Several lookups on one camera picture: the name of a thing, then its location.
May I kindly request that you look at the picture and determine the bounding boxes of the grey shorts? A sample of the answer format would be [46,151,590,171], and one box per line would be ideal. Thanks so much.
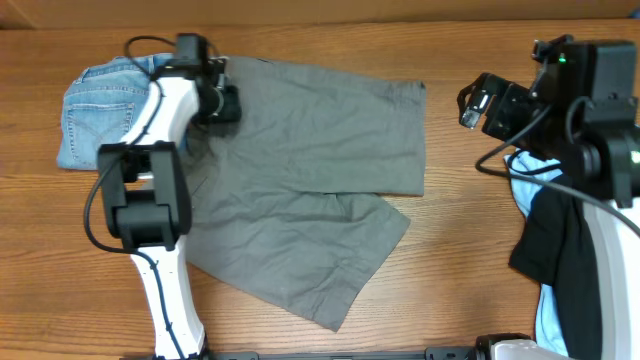
[185,57,427,331]

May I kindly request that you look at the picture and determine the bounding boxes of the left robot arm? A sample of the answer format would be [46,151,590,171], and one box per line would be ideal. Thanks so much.
[83,33,242,359]

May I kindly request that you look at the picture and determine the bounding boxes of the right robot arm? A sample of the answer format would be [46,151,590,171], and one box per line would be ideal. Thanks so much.
[457,35,639,359]

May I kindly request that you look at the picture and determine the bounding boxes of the folded blue denim jeans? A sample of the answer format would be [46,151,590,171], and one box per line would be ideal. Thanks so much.
[56,53,171,171]

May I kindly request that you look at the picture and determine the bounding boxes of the black garment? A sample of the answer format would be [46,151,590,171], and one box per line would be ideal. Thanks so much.
[509,187,602,359]

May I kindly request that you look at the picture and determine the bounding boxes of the light blue t-shirt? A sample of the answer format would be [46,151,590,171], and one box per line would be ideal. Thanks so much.
[510,180,568,356]

